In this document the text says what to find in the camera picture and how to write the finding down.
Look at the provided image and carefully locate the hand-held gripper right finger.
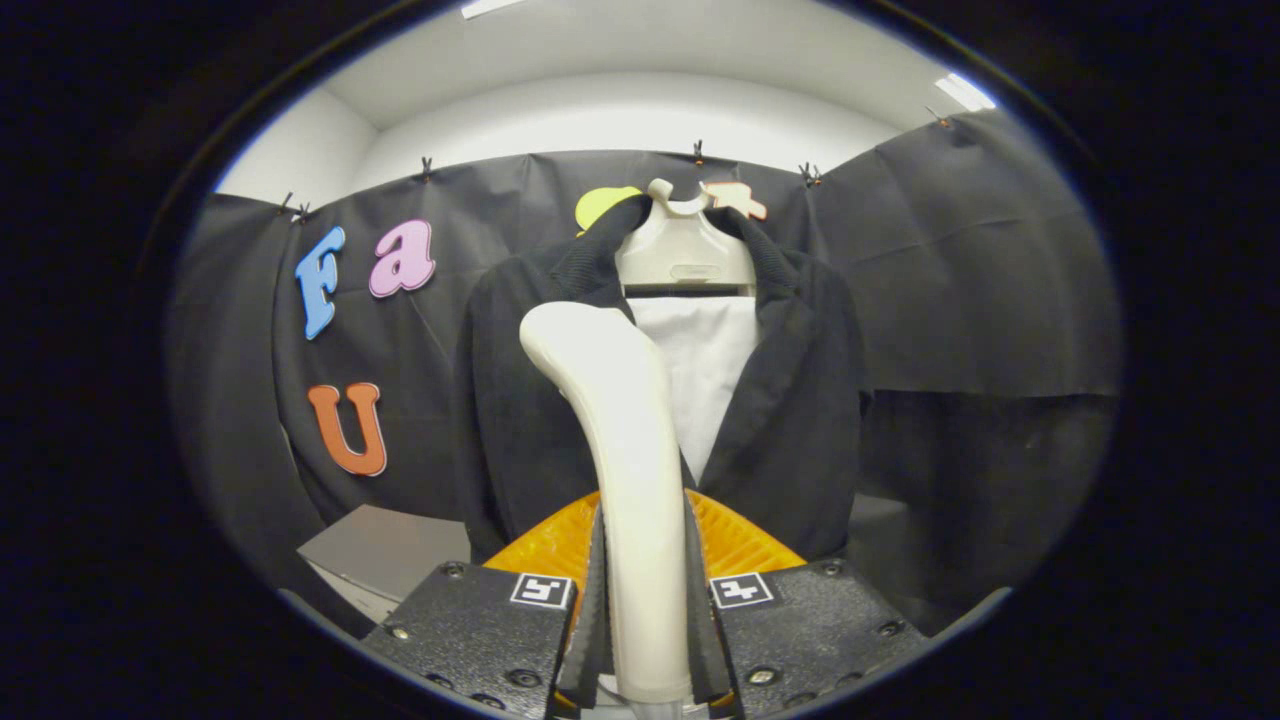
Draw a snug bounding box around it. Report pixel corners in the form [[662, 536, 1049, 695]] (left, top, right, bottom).
[[683, 488, 931, 720]]

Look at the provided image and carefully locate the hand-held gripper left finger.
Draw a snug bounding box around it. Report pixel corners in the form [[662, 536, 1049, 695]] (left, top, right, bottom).
[[360, 490, 613, 720]]

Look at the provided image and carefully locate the white garment steamer head with hose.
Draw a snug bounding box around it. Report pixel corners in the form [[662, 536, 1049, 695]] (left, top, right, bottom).
[[519, 300, 693, 720]]

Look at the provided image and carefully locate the black jacket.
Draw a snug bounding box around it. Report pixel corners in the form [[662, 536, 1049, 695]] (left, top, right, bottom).
[[455, 195, 871, 566]]

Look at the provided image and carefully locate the white padded garment form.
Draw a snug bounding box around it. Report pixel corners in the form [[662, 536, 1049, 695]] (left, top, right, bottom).
[[628, 295, 759, 486]]

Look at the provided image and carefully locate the white plastic hanger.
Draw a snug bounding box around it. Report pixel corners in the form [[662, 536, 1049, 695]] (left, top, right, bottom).
[[614, 178, 758, 298]]

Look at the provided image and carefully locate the black backdrop cloth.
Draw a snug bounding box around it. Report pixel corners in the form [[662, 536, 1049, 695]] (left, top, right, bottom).
[[168, 108, 1121, 641]]

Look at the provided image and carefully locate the ceiling light panel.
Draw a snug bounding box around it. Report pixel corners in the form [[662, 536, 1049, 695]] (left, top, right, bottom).
[[935, 72, 998, 113]]

